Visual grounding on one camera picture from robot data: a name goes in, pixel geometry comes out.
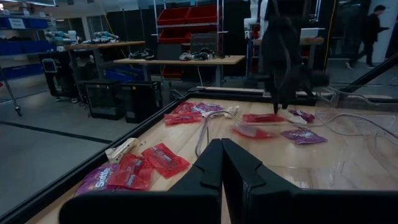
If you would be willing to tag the black computer tower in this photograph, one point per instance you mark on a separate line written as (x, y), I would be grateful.
(102, 98)
(141, 101)

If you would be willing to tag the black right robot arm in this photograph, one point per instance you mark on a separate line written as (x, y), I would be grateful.
(278, 46)

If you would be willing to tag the black equipment cart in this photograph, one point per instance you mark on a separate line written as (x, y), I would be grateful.
(59, 74)

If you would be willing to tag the red storage bin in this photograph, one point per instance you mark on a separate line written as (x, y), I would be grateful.
(172, 15)
(202, 14)
(174, 35)
(171, 73)

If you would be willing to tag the white machine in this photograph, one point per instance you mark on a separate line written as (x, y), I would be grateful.
(256, 15)

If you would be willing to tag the white box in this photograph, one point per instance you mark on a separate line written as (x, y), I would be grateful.
(309, 32)

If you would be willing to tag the teal white device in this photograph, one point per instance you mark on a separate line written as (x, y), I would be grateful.
(59, 35)
(101, 36)

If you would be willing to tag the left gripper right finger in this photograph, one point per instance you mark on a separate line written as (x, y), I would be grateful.
(280, 208)

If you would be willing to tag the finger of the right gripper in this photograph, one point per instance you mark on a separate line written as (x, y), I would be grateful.
(275, 105)
(284, 104)

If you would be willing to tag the wooden work table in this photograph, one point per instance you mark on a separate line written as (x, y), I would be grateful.
(104, 45)
(289, 40)
(180, 60)

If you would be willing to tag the black room monitor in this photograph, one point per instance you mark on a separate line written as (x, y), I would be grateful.
(203, 42)

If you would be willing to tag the clear plastic bin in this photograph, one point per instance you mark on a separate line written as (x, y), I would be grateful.
(342, 161)

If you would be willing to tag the blue storage shelf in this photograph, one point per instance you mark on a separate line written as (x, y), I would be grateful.
(23, 46)

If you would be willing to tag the metal rolling stand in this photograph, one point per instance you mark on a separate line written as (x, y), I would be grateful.
(11, 93)

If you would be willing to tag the purple Skittles candy packet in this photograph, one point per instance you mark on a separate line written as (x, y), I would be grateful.
(206, 108)
(98, 183)
(304, 115)
(303, 137)

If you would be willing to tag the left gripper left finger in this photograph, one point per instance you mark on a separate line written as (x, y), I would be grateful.
(186, 205)

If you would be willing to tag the person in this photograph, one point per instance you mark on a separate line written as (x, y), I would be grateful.
(370, 34)

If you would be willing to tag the red Skittles candy packet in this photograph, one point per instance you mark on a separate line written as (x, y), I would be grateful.
(262, 118)
(166, 160)
(184, 107)
(132, 175)
(253, 132)
(183, 118)

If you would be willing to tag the blue floor bin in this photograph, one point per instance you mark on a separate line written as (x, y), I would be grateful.
(124, 74)

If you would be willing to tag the black diagonal frame strut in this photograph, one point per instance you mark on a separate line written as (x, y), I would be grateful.
(370, 74)

